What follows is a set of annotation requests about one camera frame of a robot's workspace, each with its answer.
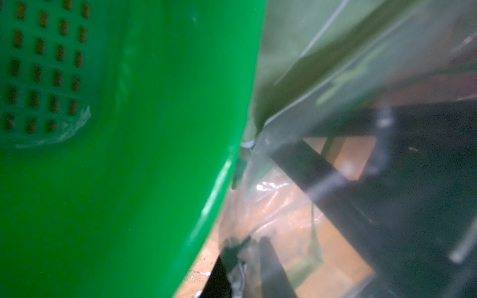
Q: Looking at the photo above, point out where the clear zip-top bag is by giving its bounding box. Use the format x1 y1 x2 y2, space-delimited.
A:
219 1 477 298

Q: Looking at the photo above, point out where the green perforated plastic tray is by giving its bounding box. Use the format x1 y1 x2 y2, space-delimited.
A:
1 1 267 298

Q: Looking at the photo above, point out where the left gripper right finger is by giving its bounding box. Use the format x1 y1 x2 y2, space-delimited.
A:
259 237 297 298

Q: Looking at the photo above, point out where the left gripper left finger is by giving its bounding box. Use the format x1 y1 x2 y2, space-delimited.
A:
199 257 232 298

